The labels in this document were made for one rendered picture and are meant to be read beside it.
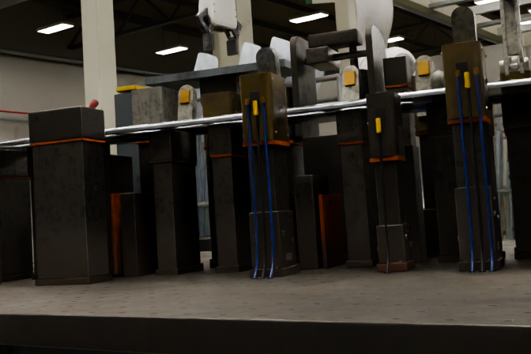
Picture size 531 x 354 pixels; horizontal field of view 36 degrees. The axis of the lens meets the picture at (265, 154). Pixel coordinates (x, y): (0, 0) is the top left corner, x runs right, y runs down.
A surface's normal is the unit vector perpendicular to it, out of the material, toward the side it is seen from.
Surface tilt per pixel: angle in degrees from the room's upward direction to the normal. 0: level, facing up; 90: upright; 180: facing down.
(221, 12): 94
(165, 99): 90
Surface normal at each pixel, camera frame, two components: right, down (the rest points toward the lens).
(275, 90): 0.93, -0.09
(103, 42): 0.80, -0.10
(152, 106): -0.36, -0.05
